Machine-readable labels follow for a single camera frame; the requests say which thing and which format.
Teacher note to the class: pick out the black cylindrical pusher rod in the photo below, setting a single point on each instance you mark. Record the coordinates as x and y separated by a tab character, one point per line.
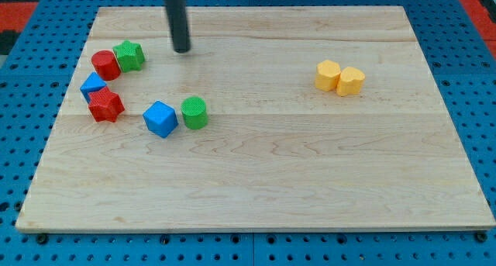
178	25

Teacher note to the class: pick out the blue triangle block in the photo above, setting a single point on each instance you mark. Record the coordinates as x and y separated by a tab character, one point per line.
93	83

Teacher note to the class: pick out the green star block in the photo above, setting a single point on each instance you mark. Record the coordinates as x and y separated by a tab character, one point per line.
129	55

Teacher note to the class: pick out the red cylinder block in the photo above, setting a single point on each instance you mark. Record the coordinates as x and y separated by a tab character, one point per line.
106	65

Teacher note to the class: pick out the green cylinder block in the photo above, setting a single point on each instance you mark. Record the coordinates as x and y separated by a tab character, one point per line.
194	113

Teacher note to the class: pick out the blue cube block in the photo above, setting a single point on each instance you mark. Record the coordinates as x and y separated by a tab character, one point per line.
160	119

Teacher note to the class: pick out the red star block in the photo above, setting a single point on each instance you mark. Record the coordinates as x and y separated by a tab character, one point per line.
105	105

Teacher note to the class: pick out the light wooden board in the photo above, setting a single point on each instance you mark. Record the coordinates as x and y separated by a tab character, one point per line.
277	154

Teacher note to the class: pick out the yellow hexagon block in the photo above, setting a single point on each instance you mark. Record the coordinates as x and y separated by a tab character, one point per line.
327	75

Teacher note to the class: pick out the yellow heart block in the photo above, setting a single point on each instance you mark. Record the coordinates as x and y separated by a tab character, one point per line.
350	81

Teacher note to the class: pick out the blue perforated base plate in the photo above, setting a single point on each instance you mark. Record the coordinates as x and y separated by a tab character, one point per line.
34	80

